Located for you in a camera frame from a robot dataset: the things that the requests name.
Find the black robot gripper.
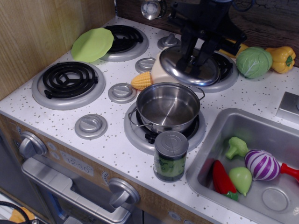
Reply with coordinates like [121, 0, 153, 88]
[168, 0, 247, 68]

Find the steel pot lid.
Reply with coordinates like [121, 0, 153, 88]
[159, 46, 220, 87]

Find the stainless steel pot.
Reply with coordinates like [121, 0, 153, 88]
[128, 82, 205, 133]

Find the grey stove knob back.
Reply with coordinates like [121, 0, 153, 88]
[157, 34, 181, 49]

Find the grey stove knob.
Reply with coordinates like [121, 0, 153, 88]
[108, 83, 137, 104]
[157, 34, 181, 49]
[74, 114, 108, 140]
[135, 57, 155, 73]

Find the yellow toy squash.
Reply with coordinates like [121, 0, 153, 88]
[218, 38, 249, 59]

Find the cream toy jug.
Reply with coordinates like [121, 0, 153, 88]
[150, 47, 179, 84]

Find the hanging steel ladle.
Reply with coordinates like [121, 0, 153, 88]
[141, 0, 167, 20]

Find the green toy cabbage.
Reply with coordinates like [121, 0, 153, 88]
[236, 47, 273, 79]

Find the grey stove knob middle upper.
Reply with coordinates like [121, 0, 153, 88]
[135, 57, 155, 73]

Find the yellow toy corn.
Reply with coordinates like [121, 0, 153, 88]
[131, 71, 153, 91]

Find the yellow toy bell pepper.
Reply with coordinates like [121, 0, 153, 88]
[265, 46, 296, 74]

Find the grey stove knob middle lower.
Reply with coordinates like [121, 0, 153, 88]
[108, 83, 137, 104]

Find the green plastic plate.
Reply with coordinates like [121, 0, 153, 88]
[71, 28, 114, 63]

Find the green labelled toy can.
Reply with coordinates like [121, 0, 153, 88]
[153, 131, 189, 182]

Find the grey faucet base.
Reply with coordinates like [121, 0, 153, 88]
[276, 92, 299, 123]

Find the green toy broccoli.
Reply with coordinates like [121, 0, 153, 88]
[225, 137, 249, 159]

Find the front right black burner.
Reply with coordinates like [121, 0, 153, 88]
[124, 103, 206, 155]

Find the front left black burner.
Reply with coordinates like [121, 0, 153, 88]
[32, 61, 106, 110]

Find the grey stove knob front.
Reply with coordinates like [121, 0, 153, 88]
[74, 114, 108, 140]

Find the purple toy onion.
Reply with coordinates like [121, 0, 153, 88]
[244, 150, 281, 181]

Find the light green toy pear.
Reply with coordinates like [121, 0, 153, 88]
[228, 167, 252, 196]

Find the red toy chili pepper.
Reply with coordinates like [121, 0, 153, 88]
[212, 160, 238, 201]

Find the red toy piece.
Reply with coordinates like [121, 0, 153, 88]
[280, 163, 299, 182]

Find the right oven dial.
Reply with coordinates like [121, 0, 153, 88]
[108, 177, 140, 209]

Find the oven dial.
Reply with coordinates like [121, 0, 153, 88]
[108, 177, 140, 209]
[19, 131, 48, 158]

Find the oven clock display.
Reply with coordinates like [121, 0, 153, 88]
[60, 151, 94, 176]

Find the silver toy sink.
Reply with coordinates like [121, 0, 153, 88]
[187, 108, 299, 224]

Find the left oven dial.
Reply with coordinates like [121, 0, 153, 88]
[19, 131, 48, 158]

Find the yellow object bottom left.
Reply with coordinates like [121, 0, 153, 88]
[9, 207, 35, 223]

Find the grey oven door handle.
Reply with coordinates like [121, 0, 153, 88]
[21, 158, 131, 224]

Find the black cable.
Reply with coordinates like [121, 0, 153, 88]
[0, 200, 31, 222]

